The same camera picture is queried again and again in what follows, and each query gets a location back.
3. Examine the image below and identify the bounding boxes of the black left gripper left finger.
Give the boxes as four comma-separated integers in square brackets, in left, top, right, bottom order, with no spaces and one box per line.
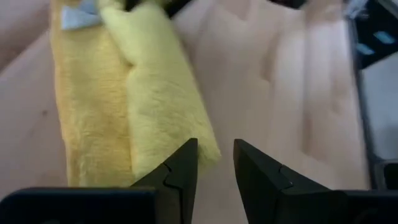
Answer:
[130,138,198,224]

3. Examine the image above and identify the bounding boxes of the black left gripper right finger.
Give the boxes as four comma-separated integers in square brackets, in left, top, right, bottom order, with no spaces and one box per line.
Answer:
[233,138,333,224]

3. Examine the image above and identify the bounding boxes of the lemon yellow microfiber towel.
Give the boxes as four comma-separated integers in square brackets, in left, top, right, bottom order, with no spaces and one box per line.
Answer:
[98,0,222,181]

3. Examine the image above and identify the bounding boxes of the black aluminium table frame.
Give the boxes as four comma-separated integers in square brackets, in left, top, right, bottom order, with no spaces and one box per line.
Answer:
[346,0,398,190]

